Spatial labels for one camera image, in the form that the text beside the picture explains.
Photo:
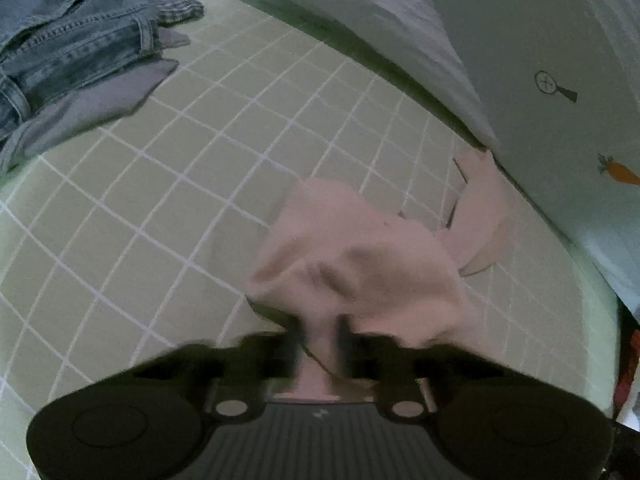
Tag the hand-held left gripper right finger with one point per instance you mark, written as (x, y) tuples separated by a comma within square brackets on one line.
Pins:
[(346, 350)]

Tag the light blue denim shirt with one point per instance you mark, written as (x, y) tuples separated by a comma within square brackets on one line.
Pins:
[(30, 0)]

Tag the grey garment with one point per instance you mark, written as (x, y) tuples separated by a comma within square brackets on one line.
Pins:
[(100, 100)]

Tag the beige garment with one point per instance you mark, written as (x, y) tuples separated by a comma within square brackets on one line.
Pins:
[(360, 260)]

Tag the pale blue printed blanket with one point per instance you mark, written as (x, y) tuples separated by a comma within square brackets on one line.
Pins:
[(525, 60)]

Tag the green checked mat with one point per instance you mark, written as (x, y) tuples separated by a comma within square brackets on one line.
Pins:
[(200, 185)]

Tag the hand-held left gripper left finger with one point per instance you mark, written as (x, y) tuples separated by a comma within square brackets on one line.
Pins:
[(295, 350)]

